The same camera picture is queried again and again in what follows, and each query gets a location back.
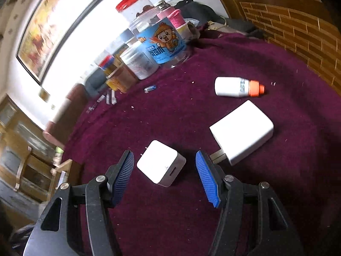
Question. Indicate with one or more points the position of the pink knitted cup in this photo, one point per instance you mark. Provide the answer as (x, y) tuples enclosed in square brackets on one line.
[(171, 18)]

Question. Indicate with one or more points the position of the clear jar red lid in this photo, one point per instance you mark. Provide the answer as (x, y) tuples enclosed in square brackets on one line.
[(134, 5)]

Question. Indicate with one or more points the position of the jar with metal lid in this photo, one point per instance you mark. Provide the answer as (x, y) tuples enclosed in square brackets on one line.
[(162, 6)]

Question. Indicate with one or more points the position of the white plastic tub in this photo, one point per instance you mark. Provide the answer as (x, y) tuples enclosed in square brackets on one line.
[(140, 64)]

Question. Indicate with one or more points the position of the large white charger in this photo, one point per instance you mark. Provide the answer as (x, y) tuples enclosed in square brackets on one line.
[(242, 132)]

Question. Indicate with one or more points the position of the black sofa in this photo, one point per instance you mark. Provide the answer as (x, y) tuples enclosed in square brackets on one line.
[(94, 82)]

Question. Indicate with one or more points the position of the clear jar blue cartoon label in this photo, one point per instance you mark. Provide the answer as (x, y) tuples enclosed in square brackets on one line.
[(162, 45)]

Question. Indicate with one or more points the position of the dark bag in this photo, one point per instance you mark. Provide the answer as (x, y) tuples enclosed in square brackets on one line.
[(213, 14)]

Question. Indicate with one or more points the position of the brown armchair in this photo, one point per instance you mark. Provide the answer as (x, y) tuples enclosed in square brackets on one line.
[(61, 117)]

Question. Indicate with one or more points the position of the framed wall painting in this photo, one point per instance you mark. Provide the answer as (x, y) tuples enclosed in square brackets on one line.
[(53, 26)]

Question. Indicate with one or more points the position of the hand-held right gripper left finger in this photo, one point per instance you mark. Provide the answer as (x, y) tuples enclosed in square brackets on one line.
[(124, 177)]

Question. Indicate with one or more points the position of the white bottle orange cap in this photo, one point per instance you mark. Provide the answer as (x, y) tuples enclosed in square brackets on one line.
[(230, 86)]

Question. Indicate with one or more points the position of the amber jar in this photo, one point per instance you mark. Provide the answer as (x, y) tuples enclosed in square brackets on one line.
[(121, 81)]

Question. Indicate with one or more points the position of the small white charger cube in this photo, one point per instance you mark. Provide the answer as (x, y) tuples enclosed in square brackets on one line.
[(158, 162)]

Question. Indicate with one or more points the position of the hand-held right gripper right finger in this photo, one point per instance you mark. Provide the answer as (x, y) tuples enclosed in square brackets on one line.
[(206, 177)]

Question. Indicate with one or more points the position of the jar with red blue lid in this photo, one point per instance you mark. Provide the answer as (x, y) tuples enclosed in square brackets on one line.
[(106, 62)]

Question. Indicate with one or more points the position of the wooden chair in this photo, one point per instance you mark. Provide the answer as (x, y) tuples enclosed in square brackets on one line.
[(34, 170)]

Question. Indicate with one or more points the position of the purple blanket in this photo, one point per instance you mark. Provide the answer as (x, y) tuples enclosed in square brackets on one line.
[(186, 117)]

